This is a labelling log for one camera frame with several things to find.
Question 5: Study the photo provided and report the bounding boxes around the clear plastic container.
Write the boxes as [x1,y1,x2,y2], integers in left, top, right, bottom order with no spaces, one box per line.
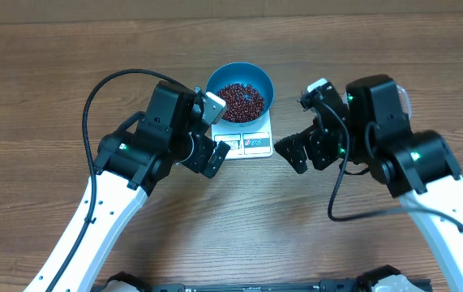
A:
[397,84,413,118]

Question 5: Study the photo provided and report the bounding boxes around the red beans in bowl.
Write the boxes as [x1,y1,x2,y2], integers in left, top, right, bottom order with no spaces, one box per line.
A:
[216,83,265,123]

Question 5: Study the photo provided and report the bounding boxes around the left black cable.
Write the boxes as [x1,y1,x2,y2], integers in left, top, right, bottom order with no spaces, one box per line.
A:
[44,67,187,292]

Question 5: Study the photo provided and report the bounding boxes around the white digital kitchen scale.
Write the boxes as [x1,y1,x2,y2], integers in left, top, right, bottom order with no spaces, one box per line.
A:
[211,112,273,160]

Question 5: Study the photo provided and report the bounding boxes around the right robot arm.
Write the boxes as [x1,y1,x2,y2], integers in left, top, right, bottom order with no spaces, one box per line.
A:
[274,75,463,291]

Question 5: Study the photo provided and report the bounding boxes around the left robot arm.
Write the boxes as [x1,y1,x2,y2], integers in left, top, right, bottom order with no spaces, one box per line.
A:
[27,81,230,291]

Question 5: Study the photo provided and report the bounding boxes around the black cable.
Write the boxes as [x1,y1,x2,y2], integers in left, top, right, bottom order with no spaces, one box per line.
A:
[44,67,187,292]
[311,99,463,273]

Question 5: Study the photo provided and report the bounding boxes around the right black cable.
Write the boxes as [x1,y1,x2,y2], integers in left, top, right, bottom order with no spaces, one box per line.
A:
[311,99,463,273]

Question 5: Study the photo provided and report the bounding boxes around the blue metal bowl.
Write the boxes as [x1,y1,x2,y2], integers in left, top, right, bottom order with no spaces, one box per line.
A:
[205,62,275,121]

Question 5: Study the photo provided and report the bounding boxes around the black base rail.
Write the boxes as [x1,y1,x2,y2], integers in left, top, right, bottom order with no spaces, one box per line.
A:
[92,265,433,292]

